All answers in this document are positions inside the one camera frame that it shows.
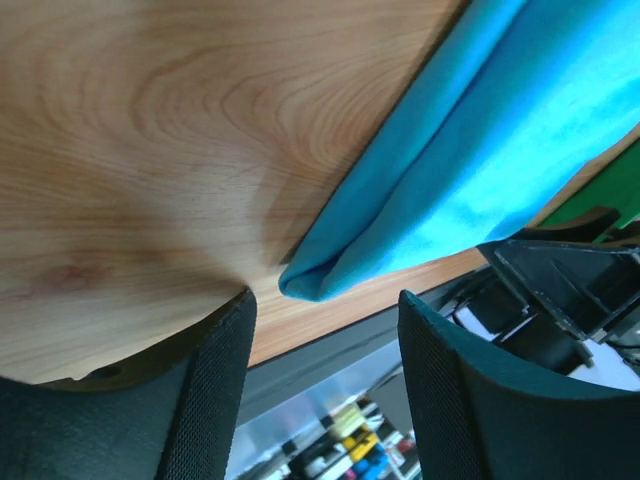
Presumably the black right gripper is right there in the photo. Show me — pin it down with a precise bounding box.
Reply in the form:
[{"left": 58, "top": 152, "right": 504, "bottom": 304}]
[{"left": 475, "top": 207, "right": 640, "bottom": 341}]

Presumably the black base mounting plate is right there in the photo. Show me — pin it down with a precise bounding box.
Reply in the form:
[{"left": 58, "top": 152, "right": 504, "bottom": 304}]
[{"left": 237, "top": 251, "right": 484, "bottom": 430}]

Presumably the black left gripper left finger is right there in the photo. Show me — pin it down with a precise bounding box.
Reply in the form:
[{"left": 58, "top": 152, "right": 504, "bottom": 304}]
[{"left": 1, "top": 290, "right": 257, "bottom": 479}]

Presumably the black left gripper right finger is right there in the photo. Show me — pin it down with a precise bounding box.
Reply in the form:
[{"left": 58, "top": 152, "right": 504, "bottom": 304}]
[{"left": 398, "top": 290, "right": 639, "bottom": 479}]

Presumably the light blue t-shirt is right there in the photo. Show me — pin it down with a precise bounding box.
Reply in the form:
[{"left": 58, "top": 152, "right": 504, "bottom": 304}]
[{"left": 278, "top": 1, "right": 639, "bottom": 301}]

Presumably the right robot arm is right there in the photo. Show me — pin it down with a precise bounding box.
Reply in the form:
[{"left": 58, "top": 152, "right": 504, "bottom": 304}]
[{"left": 445, "top": 207, "right": 639, "bottom": 375}]

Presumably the green plastic bin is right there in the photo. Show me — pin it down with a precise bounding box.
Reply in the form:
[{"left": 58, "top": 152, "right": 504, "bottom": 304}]
[{"left": 541, "top": 140, "right": 639, "bottom": 228}]

